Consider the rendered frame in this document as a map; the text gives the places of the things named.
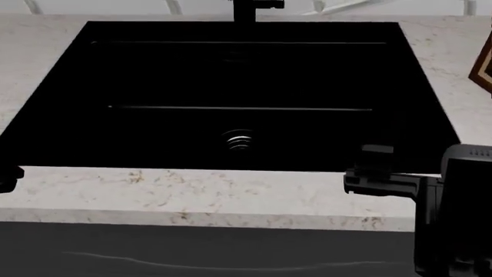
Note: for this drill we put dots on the black sink basin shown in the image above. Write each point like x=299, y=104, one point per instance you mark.
x=153, y=80

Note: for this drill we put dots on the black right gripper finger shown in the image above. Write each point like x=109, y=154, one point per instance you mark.
x=384, y=183
x=376, y=158

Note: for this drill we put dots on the black sink faucet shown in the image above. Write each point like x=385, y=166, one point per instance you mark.
x=244, y=11

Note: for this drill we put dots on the brown wooden frame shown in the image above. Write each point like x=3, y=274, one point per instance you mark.
x=485, y=72

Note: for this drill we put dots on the dark grey cabinet front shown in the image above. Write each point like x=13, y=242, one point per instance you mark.
x=192, y=248

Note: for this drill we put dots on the metal sink drain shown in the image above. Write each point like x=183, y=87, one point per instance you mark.
x=238, y=140

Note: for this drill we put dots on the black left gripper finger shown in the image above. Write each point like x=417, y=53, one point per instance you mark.
x=8, y=177

